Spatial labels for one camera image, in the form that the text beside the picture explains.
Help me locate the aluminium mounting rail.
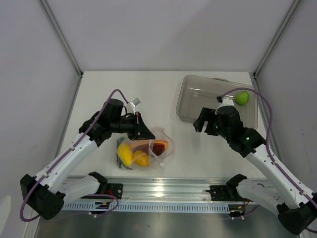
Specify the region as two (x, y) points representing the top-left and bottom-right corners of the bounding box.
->
(61, 176), (280, 205)

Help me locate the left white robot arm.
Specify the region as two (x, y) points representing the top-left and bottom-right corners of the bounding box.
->
(20, 98), (155, 222)

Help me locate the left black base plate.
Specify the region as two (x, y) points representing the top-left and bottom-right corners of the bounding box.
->
(99, 183), (123, 199)

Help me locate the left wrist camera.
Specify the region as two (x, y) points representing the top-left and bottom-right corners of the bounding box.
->
(126, 98), (141, 114)

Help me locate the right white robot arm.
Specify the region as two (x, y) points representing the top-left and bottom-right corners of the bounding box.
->
(193, 106), (317, 235)

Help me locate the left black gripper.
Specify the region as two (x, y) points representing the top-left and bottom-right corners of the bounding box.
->
(111, 112), (155, 141)

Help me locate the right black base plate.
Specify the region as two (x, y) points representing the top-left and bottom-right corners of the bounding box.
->
(205, 185), (247, 202)

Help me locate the clear zip top bag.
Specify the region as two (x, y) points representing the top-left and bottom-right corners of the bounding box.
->
(116, 127), (175, 171)

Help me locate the clear plastic tray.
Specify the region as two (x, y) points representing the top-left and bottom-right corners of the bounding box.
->
(176, 75), (258, 129)

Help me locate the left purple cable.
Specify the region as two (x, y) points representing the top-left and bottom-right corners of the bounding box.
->
(20, 89), (131, 223)

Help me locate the white slotted cable duct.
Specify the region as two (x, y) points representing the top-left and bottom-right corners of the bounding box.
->
(63, 201), (230, 214)

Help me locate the green onion toy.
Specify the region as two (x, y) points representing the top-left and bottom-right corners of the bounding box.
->
(116, 136), (132, 170)

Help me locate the green guava toy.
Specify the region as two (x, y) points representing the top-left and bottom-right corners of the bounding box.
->
(235, 91), (250, 106)

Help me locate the yellow mango toy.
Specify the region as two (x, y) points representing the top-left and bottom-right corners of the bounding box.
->
(117, 143), (133, 167)

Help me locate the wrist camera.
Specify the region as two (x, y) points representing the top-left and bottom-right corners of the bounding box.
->
(216, 96), (234, 107)
(126, 98), (141, 114)

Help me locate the purple cable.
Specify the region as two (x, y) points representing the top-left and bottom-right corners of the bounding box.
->
(217, 87), (317, 209)
(20, 89), (131, 223)

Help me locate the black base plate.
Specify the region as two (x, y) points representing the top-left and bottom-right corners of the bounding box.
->
(205, 185), (247, 202)
(99, 183), (123, 199)

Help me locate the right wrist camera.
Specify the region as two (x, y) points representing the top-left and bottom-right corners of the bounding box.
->
(216, 96), (234, 107)

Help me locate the red meat slice toy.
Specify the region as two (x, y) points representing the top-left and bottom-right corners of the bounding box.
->
(130, 140), (169, 156)

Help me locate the yellow lemon toy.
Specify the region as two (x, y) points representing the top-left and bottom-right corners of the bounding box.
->
(133, 150), (150, 167)

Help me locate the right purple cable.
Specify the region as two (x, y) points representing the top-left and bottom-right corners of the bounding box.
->
(217, 87), (317, 209)

